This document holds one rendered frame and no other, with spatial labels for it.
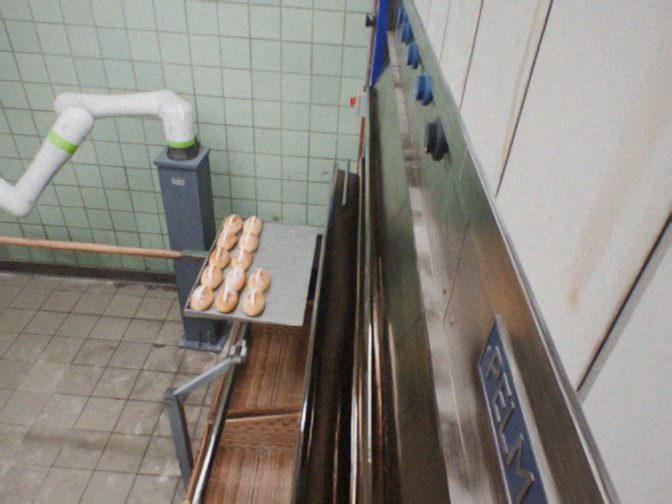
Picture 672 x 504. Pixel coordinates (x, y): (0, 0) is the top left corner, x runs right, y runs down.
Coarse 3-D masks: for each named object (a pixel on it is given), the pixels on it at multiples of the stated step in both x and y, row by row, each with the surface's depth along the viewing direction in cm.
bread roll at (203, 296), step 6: (198, 288) 155; (204, 288) 155; (210, 288) 157; (192, 294) 155; (198, 294) 153; (204, 294) 153; (210, 294) 155; (192, 300) 153; (198, 300) 152; (204, 300) 153; (210, 300) 155; (192, 306) 153; (198, 306) 152; (204, 306) 153
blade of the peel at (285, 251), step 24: (240, 216) 195; (216, 240) 181; (264, 240) 186; (288, 240) 187; (312, 240) 188; (264, 264) 175; (288, 264) 176; (216, 288) 163; (288, 288) 165; (192, 312) 151; (216, 312) 154; (240, 312) 155; (264, 312) 155; (288, 312) 156
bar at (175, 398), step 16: (240, 336) 147; (240, 352) 142; (224, 368) 147; (192, 384) 152; (224, 384) 133; (176, 400) 155; (224, 400) 129; (176, 416) 160; (224, 416) 125; (176, 432) 165; (176, 448) 171; (208, 448) 118; (192, 464) 180; (208, 464) 115; (208, 480) 112; (192, 496) 109
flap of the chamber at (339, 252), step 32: (352, 192) 173; (352, 224) 157; (352, 256) 143; (352, 288) 132; (352, 320) 122; (320, 352) 111; (352, 352) 114; (320, 384) 104; (320, 416) 98; (320, 448) 93; (320, 480) 88
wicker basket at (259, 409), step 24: (264, 336) 227; (288, 336) 228; (264, 360) 216; (288, 360) 217; (240, 384) 205; (288, 384) 206; (216, 408) 179; (240, 408) 196; (264, 408) 174; (288, 408) 173
